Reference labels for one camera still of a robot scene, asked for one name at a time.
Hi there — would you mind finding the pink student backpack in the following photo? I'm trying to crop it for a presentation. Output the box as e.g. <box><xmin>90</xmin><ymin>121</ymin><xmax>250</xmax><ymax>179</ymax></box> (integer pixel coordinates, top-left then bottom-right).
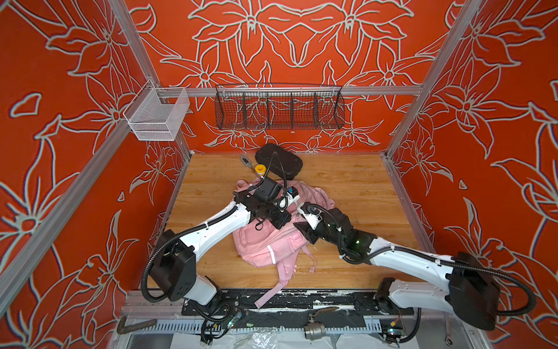
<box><xmin>232</xmin><ymin>180</ymin><xmax>335</xmax><ymax>308</ymax></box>

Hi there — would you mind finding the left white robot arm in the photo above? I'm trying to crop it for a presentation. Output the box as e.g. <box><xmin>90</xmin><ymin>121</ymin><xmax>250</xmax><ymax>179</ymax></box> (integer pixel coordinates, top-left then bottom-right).
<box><xmin>140</xmin><ymin>146</ymin><xmax>303</xmax><ymax>306</ymax></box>

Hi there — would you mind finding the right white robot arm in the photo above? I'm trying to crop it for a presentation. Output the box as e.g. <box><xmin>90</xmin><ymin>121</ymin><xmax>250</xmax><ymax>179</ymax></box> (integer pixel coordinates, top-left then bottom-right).
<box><xmin>296</xmin><ymin>202</ymin><xmax>537</xmax><ymax>331</ymax></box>

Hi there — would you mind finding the yellow tape roll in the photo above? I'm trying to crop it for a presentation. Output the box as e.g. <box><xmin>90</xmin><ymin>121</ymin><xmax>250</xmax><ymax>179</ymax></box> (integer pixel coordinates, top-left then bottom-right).
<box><xmin>254</xmin><ymin>164</ymin><xmax>267</xmax><ymax>176</ymax></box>

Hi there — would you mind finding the black pencil case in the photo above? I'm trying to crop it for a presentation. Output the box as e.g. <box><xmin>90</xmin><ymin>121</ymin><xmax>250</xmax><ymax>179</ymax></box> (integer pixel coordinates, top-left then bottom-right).
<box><xmin>255</xmin><ymin>143</ymin><xmax>304</xmax><ymax>180</ymax></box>

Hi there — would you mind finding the metal ball valve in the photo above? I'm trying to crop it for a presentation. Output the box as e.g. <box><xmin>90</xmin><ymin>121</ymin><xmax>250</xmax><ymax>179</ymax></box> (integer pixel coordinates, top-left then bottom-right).
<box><xmin>304</xmin><ymin>306</ymin><xmax>339</xmax><ymax>341</ymax></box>

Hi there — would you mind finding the silver wrench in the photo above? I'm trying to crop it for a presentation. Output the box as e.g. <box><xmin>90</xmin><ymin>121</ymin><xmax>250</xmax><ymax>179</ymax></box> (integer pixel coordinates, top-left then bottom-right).
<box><xmin>445</xmin><ymin>334</ymin><xmax>453</xmax><ymax>347</ymax></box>

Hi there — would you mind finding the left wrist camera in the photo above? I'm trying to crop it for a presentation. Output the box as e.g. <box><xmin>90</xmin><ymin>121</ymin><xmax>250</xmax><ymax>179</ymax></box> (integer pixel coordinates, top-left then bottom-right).
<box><xmin>254</xmin><ymin>177</ymin><xmax>300</xmax><ymax>209</ymax></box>

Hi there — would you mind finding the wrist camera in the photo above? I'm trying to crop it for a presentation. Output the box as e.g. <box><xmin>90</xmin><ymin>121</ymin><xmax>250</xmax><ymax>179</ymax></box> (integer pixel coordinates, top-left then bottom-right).
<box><xmin>254</xmin><ymin>177</ymin><xmax>300</xmax><ymax>209</ymax></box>
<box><xmin>298</xmin><ymin>208</ymin><xmax>321</xmax><ymax>231</ymax></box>

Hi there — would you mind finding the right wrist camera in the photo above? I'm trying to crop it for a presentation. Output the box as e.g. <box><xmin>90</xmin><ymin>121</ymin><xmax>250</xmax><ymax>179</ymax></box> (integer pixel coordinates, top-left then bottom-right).
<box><xmin>298</xmin><ymin>208</ymin><xmax>321</xmax><ymax>231</ymax></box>

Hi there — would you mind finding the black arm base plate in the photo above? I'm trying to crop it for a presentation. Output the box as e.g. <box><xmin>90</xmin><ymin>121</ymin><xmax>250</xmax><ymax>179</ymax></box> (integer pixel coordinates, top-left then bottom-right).
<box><xmin>181</xmin><ymin>287</ymin><xmax>415</xmax><ymax>317</ymax></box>

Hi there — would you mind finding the white cable duct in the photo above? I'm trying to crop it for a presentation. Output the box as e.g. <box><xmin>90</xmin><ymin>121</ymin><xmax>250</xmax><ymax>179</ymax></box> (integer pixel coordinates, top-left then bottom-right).
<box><xmin>132</xmin><ymin>318</ymin><xmax>382</xmax><ymax>334</ymax></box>

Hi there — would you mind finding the black wire wall basket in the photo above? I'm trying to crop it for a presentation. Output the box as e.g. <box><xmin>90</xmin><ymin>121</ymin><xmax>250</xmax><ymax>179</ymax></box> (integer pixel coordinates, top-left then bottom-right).
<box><xmin>214</xmin><ymin>83</ymin><xmax>347</xmax><ymax>131</ymax></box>

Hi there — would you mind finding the white wire wall basket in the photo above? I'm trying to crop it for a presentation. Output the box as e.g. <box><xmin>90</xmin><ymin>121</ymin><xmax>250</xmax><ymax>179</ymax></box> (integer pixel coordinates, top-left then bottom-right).
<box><xmin>124</xmin><ymin>80</ymin><xmax>190</xmax><ymax>141</ymax></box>

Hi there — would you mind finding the rusty metal bracket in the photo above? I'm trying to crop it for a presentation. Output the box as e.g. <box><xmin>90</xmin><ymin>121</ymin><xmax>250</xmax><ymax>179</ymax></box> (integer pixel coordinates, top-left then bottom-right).
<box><xmin>116</xmin><ymin>316</ymin><xmax>158</xmax><ymax>335</ymax></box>

